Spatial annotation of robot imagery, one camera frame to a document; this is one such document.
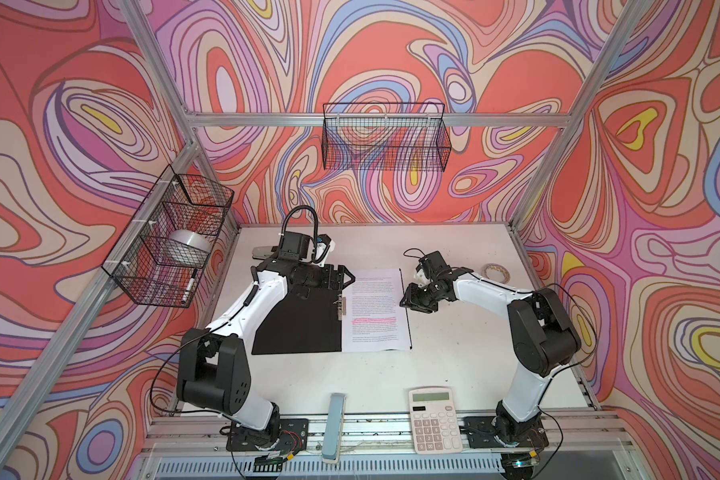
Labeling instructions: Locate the printed paper sheet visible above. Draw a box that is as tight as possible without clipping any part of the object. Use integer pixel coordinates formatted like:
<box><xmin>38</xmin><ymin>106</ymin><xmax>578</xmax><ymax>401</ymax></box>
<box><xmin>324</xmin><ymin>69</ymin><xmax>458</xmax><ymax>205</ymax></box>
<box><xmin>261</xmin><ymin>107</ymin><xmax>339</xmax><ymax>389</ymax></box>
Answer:
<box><xmin>341</xmin><ymin>269</ymin><xmax>412</xmax><ymax>353</ymax></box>

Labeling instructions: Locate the blue folder black inside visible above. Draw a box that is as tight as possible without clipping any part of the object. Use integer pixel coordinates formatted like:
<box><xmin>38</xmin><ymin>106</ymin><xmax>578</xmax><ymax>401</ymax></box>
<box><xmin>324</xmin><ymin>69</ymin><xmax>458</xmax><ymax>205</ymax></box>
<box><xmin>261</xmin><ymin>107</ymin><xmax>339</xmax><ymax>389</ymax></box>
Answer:
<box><xmin>252</xmin><ymin>289</ymin><xmax>345</xmax><ymax>355</ymax></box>

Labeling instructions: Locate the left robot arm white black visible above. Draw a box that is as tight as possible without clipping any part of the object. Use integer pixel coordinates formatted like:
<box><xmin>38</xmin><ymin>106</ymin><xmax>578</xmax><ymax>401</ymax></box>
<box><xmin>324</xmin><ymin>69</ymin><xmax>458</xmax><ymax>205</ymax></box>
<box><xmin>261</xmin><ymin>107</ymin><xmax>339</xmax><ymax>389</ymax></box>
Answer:
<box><xmin>176</xmin><ymin>260</ymin><xmax>356</xmax><ymax>432</ymax></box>

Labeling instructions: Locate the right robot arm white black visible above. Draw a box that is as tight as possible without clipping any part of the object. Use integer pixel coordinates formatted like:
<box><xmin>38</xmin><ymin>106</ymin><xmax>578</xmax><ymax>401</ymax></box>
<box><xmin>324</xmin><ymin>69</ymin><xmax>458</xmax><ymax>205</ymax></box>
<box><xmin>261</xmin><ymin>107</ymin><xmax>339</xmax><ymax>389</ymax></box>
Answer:
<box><xmin>400</xmin><ymin>264</ymin><xmax>582</xmax><ymax>447</ymax></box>

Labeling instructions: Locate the grey black stapler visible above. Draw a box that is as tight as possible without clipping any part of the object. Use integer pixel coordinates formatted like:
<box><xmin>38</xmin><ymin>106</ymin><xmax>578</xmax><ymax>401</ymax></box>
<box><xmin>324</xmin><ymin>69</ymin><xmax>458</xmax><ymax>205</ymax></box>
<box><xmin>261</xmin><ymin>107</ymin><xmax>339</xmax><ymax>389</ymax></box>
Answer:
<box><xmin>251</xmin><ymin>246</ymin><xmax>279</xmax><ymax>261</ymax></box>

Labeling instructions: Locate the clear tape roll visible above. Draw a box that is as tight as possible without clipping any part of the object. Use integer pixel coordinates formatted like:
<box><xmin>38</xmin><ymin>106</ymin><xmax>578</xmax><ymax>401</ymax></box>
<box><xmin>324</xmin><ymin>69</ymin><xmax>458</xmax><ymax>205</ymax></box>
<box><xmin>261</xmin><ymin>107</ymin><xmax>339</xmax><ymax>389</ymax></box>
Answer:
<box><xmin>481</xmin><ymin>263</ymin><xmax>511</xmax><ymax>284</ymax></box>

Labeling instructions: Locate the marker pen in basket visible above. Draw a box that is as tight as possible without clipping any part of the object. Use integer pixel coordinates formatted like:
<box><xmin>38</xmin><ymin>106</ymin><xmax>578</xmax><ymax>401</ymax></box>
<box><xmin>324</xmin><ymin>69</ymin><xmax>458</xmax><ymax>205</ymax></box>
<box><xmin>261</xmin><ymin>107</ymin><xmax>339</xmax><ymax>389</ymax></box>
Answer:
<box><xmin>180</xmin><ymin>275</ymin><xmax>197</xmax><ymax>306</ymax></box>

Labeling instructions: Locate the grey tape roll in basket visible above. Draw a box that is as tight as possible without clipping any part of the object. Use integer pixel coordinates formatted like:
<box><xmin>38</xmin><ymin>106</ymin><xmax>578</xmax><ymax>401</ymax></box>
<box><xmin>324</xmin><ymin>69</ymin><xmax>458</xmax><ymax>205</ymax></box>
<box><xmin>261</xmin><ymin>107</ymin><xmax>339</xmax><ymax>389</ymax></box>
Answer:
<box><xmin>169</xmin><ymin>229</ymin><xmax>212</xmax><ymax>253</ymax></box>

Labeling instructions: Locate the pink white calculator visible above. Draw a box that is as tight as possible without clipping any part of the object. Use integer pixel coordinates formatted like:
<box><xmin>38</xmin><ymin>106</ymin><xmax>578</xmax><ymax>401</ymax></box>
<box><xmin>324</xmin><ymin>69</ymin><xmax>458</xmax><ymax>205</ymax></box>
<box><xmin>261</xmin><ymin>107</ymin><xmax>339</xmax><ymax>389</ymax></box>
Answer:
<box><xmin>408</xmin><ymin>387</ymin><xmax>463</xmax><ymax>455</ymax></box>

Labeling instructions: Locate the light blue eraser bar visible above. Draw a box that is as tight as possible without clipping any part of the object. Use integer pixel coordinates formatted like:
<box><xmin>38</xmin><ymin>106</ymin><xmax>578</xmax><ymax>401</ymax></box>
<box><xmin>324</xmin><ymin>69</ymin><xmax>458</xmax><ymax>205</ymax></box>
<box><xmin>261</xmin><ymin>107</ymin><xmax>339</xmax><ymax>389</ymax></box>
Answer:
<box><xmin>321</xmin><ymin>393</ymin><xmax>346</xmax><ymax>464</ymax></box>

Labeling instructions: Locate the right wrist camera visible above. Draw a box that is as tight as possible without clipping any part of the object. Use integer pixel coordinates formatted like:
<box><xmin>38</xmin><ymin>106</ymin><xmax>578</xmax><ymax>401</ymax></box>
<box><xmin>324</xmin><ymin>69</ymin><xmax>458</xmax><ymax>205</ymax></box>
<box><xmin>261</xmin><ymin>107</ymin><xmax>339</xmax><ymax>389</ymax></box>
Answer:
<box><xmin>414</xmin><ymin>251</ymin><xmax>451</xmax><ymax>284</ymax></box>

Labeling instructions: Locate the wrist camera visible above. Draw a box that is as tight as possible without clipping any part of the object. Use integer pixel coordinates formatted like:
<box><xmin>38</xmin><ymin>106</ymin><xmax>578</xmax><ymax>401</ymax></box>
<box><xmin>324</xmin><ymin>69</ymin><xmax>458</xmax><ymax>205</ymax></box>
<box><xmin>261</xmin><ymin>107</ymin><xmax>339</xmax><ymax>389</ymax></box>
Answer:
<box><xmin>414</xmin><ymin>251</ymin><xmax>451</xmax><ymax>284</ymax></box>
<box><xmin>276</xmin><ymin>231</ymin><xmax>332</xmax><ymax>264</ymax></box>

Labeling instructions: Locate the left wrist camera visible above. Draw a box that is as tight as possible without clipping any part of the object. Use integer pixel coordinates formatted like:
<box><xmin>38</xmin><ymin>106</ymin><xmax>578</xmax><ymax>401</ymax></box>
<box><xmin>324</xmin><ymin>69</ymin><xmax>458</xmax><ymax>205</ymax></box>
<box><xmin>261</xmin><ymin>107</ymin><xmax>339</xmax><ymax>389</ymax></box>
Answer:
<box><xmin>276</xmin><ymin>231</ymin><xmax>332</xmax><ymax>264</ymax></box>

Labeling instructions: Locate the black wire basket left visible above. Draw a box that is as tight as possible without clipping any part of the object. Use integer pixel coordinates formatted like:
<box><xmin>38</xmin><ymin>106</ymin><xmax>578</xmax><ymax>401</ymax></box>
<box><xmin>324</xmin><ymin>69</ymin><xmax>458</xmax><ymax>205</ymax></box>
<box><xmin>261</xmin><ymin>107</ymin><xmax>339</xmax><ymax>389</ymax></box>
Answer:
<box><xmin>102</xmin><ymin>166</ymin><xmax>234</xmax><ymax>308</ymax></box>

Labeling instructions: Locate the black wire basket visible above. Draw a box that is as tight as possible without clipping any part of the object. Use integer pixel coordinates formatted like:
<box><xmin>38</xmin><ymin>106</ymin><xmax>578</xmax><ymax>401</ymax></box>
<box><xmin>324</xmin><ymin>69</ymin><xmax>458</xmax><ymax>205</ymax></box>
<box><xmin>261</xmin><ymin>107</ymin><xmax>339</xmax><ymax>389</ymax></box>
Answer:
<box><xmin>321</xmin><ymin>100</ymin><xmax>452</xmax><ymax>172</ymax></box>
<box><xmin>102</xmin><ymin>166</ymin><xmax>234</xmax><ymax>308</ymax></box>

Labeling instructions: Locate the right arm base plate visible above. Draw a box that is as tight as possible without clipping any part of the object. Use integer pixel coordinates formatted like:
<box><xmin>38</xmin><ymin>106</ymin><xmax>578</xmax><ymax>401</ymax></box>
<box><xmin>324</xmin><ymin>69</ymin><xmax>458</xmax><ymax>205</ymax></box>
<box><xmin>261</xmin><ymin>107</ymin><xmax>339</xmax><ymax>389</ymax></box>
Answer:
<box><xmin>462</xmin><ymin>414</ymin><xmax>549</xmax><ymax>450</ymax></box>

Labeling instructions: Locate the black wire basket back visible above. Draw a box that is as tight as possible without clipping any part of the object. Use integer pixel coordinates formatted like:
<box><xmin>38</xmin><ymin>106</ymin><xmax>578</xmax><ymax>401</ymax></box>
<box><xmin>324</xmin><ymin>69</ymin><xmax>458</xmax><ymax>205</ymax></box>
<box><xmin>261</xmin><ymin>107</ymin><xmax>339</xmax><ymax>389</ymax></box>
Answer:
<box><xmin>321</xmin><ymin>100</ymin><xmax>452</xmax><ymax>172</ymax></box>

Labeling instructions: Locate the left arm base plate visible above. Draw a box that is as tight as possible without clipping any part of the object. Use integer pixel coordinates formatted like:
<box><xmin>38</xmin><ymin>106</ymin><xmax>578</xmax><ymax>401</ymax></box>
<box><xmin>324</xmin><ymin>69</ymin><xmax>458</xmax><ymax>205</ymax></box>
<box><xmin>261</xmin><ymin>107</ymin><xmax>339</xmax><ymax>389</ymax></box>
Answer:
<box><xmin>219</xmin><ymin>418</ymin><xmax>309</xmax><ymax>453</ymax></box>

